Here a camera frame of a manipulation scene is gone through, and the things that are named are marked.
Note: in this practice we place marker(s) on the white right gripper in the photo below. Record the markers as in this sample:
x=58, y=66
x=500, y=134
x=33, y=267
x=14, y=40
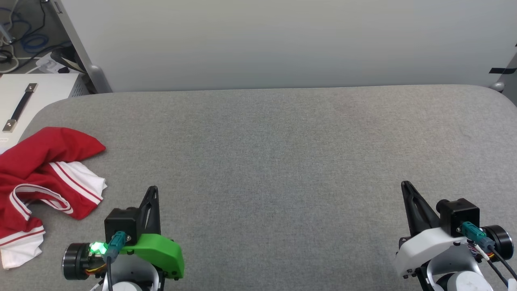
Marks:
x=424, y=246

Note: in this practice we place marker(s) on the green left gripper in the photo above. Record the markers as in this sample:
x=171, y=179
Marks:
x=159, y=248

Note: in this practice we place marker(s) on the red and white basketball jersey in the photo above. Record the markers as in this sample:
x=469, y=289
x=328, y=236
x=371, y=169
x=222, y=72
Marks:
x=38, y=157

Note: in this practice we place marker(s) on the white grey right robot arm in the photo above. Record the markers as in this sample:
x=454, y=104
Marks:
x=464, y=279

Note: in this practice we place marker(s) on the black tape strip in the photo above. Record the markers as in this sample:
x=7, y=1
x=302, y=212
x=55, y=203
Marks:
x=503, y=70

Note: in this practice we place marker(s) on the white cabinet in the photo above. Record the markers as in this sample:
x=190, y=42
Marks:
x=44, y=91

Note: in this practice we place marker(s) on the white power strip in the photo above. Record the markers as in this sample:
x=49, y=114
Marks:
x=49, y=64

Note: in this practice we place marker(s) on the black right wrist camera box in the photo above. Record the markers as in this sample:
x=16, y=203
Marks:
x=458, y=214

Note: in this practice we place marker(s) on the grey post with round foot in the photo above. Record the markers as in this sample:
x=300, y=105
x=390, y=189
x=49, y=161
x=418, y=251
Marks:
x=509, y=81

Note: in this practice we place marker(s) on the grey metal frame leg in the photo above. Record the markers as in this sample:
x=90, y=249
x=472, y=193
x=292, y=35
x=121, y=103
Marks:
x=87, y=60

